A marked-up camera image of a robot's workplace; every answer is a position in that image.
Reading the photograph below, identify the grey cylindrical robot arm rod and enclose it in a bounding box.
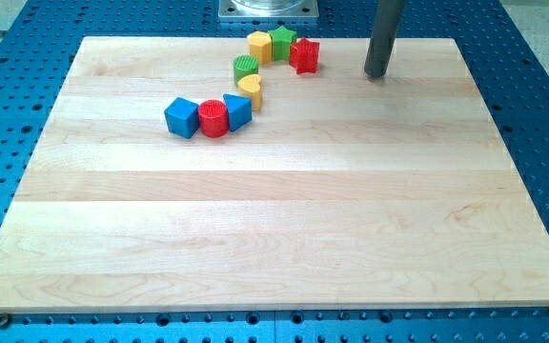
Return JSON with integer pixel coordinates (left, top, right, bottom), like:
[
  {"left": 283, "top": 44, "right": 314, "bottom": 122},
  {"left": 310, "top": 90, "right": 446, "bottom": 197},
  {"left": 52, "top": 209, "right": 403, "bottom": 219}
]
[{"left": 364, "top": 0, "right": 406, "bottom": 78}]

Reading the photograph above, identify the red star block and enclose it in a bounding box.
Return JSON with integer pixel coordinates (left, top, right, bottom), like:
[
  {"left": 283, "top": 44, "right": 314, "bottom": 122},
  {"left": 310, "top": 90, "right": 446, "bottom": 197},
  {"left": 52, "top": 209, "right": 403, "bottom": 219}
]
[{"left": 289, "top": 38, "right": 320, "bottom": 74}]

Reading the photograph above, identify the green star block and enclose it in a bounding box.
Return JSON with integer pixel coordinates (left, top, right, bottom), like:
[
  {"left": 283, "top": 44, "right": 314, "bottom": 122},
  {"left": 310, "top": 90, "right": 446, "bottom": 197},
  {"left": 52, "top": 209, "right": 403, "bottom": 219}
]
[{"left": 268, "top": 25, "right": 297, "bottom": 61}]

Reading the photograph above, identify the blue triangle block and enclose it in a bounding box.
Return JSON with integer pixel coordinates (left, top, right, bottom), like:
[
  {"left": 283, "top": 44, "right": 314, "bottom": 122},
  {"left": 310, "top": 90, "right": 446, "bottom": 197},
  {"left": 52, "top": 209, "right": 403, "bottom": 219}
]
[{"left": 223, "top": 93, "right": 253, "bottom": 131}]

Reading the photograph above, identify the light wooden board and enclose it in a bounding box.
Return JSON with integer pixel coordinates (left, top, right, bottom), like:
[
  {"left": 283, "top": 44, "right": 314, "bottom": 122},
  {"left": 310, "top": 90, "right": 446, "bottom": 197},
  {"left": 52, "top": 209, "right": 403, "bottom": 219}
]
[{"left": 0, "top": 36, "right": 549, "bottom": 313}]

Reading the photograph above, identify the red cylinder block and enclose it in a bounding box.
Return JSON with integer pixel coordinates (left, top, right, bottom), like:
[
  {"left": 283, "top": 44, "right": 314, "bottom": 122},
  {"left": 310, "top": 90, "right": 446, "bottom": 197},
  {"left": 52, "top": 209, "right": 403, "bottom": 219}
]
[{"left": 198, "top": 99, "right": 229, "bottom": 138}]

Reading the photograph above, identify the yellow heart block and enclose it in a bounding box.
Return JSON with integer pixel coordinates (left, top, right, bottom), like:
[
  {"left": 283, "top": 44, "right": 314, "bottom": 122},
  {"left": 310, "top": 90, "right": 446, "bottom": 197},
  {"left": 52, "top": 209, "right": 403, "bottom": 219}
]
[{"left": 237, "top": 73, "right": 262, "bottom": 111}]

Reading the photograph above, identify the blue cube block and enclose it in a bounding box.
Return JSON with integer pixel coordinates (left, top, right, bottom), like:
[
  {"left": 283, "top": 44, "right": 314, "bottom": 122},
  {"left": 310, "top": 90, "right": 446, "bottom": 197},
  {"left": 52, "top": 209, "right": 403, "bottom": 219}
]
[{"left": 164, "top": 97, "right": 199, "bottom": 139}]

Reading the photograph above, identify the green cylinder block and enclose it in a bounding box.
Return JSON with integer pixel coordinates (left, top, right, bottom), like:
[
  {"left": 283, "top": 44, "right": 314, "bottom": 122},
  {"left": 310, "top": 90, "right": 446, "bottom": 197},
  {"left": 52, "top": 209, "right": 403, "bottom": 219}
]
[{"left": 233, "top": 54, "right": 259, "bottom": 85}]

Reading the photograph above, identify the yellow hexagon block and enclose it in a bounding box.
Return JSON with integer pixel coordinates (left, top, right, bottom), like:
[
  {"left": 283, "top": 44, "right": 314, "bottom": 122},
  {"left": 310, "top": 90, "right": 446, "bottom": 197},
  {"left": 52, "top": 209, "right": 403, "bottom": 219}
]
[{"left": 247, "top": 31, "right": 273, "bottom": 65}]

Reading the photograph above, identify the blue perforated metal table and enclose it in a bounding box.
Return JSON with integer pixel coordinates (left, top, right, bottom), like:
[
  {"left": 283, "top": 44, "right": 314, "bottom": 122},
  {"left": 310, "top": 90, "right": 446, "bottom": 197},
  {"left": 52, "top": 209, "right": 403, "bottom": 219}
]
[{"left": 0, "top": 0, "right": 549, "bottom": 342}]

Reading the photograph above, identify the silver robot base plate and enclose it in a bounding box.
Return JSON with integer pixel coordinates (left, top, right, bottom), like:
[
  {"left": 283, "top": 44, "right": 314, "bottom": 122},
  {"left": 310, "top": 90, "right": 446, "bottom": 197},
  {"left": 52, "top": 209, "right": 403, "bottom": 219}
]
[{"left": 218, "top": 0, "right": 319, "bottom": 20}]

